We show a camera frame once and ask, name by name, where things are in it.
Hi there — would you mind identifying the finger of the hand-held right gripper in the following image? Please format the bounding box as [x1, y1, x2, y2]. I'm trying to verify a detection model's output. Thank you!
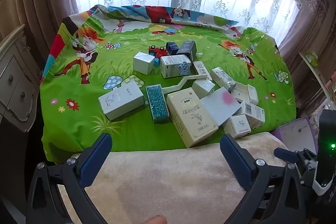
[274, 147, 319, 189]

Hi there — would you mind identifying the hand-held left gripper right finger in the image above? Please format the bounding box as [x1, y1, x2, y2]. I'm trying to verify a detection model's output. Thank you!
[219, 133, 311, 224]

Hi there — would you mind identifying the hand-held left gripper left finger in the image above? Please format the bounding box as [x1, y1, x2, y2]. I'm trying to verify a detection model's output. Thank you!
[26, 133, 113, 224]

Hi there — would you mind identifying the purple cardboard box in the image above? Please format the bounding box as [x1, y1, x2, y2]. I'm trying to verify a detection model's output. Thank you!
[272, 116, 319, 155]

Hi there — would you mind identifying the small white printed box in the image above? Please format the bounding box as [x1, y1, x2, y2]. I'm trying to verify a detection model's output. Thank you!
[223, 114, 252, 140]

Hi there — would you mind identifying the white box with barcode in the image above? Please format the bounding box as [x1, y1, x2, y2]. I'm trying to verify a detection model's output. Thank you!
[240, 101, 265, 130]

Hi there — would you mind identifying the large cream box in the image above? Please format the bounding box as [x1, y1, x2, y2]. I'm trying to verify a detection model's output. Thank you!
[166, 88, 219, 149]

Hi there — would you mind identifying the white box bird print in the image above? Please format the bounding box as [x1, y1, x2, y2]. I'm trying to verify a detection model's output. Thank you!
[98, 81, 145, 121]

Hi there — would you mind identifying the plain small white box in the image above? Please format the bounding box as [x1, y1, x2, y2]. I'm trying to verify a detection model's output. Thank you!
[192, 79, 216, 98]

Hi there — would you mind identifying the taped white medicine box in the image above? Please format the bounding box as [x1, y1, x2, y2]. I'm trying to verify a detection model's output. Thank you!
[210, 67, 237, 92]

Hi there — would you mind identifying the long white box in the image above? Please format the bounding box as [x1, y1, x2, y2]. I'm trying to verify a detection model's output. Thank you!
[193, 61, 213, 81]

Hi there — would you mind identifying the white square box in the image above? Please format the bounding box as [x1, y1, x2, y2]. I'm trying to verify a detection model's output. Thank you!
[133, 51, 156, 76]

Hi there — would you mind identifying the white box red blue label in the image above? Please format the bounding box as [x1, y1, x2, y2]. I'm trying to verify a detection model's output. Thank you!
[160, 55, 192, 79]

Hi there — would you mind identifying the dark grey box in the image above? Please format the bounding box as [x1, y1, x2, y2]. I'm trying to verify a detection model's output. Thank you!
[176, 41, 197, 62]

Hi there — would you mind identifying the red toy car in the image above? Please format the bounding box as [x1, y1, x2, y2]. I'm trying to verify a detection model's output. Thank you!
[148, 46, 168, 59]

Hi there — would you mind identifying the small navy box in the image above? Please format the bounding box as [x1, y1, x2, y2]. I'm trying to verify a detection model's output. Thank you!
[166, 42, 181, 56]

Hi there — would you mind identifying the person's left hand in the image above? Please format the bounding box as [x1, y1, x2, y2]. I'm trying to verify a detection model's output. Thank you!
[146, 215, 168, 224]

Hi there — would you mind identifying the flat white box pink splash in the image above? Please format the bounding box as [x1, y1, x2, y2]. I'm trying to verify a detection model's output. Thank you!
[200, 87, 242, 127]

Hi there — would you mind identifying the white side table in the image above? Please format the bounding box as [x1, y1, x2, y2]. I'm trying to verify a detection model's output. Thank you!
[299, 52, 336, 88]

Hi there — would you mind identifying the white plastic case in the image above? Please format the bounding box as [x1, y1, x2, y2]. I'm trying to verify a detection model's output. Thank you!
[231, 81, 259, 105]

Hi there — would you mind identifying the green packet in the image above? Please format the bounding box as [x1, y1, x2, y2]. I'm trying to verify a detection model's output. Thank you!
[304, 52, 319, 67]

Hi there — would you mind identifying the teal box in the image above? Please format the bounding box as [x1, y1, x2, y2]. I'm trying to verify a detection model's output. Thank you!
[146, 84, 169, 124]

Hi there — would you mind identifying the green cartoon printed blanket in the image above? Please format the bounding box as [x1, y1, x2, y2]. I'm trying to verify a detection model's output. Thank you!
[39, 4, 297, 165]

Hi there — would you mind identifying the cream dresser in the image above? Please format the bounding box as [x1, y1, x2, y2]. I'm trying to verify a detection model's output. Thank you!
[0, 24, 42, 132]

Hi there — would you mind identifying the mauve patterned drape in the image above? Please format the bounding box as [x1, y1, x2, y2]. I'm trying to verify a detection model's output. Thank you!
[228, 0, 336, 109]

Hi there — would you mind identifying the white plastic bracket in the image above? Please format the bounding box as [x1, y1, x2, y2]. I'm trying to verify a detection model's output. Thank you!
[161, 75, 208, 94]

